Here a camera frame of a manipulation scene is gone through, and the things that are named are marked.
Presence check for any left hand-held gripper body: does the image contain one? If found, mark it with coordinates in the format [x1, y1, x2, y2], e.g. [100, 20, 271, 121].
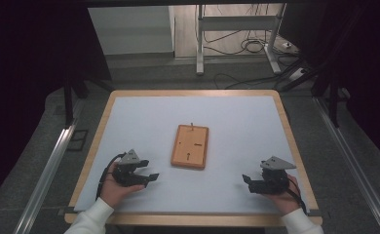
[112, 148, 141, 188]

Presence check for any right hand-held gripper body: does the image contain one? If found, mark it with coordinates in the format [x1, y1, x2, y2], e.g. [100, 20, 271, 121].
[249, 155, 291, 196]

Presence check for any wooden photo frame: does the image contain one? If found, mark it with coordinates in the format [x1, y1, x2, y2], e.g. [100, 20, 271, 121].
[170, 122, 210, 171]

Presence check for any person's right hand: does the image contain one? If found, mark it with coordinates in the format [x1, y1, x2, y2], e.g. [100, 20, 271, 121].
[263, 174, 302, 216]

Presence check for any person's left hand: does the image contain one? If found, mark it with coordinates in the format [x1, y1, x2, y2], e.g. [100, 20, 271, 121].
[98, 161, 146, 210]

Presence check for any black floor plate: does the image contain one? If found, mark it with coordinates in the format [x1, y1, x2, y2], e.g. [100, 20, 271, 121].
[65, 129, 90, 152]

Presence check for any white table mat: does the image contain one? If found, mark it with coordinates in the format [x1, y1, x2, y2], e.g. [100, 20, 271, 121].
[73, 95, 311, 215]

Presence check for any black metal stand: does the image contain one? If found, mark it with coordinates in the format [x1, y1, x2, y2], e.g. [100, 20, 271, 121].
[62, 72, 115, 129]
[310, 72, 342, 129]

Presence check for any white power strip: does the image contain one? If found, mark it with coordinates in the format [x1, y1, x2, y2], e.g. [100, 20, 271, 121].
[287, 66, 310, 83]

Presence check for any white cabinet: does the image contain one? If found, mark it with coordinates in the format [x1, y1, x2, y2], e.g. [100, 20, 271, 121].
[87, 5, 176, 57]

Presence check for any dark curtain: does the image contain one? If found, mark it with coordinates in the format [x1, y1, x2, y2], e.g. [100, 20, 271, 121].
[0, 0, 112, 211]
[278, 0, 380, 172]

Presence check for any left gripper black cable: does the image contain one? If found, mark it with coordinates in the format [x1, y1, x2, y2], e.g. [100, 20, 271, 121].
[95, 151, 128, 201]

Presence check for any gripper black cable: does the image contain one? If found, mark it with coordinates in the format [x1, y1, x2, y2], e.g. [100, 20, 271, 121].
[95, 151, 128, 201]
[286, 176, 309, 215]

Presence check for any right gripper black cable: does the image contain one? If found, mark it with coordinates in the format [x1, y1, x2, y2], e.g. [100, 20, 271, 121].
[286, 176, 309, 215]

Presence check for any aluminium rail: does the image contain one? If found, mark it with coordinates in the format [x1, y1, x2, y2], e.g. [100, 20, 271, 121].
[312, 97, 380, 234]
[13, 118, 79, 234]

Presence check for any long black floor cable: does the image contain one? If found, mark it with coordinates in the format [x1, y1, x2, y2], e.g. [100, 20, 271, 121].
[212, 58, 307, 91]

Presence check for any tangle of black floor cables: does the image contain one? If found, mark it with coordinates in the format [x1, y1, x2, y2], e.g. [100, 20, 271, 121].
[203, 3, 279, 57]

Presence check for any white metal desk frame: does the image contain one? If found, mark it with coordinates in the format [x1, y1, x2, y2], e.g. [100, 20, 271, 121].
[195, 3, 287, 77]

